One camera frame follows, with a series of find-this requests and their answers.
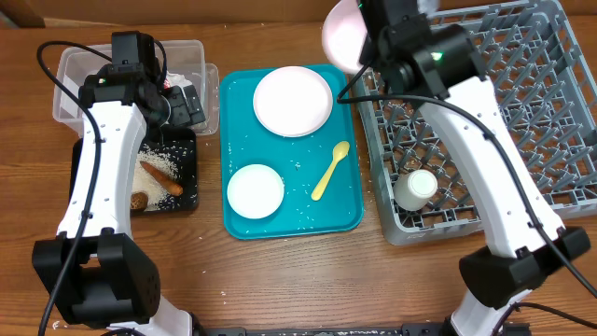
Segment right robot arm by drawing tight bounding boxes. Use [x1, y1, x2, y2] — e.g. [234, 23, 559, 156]
[357, 1, 590, 335]

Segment yellow plastic spoon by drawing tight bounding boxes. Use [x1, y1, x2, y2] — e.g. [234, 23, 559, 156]
[311, 141, 350, 202]

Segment pile of white rice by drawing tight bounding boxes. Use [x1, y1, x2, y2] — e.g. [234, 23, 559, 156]
[131, 141, 198, 213]

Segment white napkin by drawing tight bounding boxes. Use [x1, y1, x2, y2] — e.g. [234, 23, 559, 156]
[164, 72, 192, 89]

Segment white cup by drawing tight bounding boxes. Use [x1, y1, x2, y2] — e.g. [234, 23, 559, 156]
[393, 169, 438, 211]

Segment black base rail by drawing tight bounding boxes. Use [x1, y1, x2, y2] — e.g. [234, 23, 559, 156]
[186, 321, 533, 336]

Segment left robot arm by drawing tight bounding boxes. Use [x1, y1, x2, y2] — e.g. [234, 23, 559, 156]
[32, 31, 204, 335]

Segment small white plate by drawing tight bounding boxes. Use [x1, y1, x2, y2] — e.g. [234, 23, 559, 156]
[227, 164, 285, 219]

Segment grey dishwasher rack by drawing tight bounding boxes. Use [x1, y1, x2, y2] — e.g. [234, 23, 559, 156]
[353, 1, 596, 245]

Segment pink bowl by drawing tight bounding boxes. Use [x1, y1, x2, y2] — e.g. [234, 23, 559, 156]
[322, 0, 368, 75]

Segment brown food chunk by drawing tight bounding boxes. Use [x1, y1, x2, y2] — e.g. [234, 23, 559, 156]
[131, 192, 148, 211]

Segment black tray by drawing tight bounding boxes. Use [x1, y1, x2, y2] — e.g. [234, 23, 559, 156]
[90, 127, 199, 216]

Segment clear plastic bin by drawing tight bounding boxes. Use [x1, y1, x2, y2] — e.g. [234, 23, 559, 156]
[52, 40, 219, 136]

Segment large white plate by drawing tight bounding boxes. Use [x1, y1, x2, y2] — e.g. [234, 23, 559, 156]
[253, 66, 333, 137]

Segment orange carrot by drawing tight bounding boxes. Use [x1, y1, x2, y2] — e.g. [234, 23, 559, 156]
[140, 161, 183, 196]

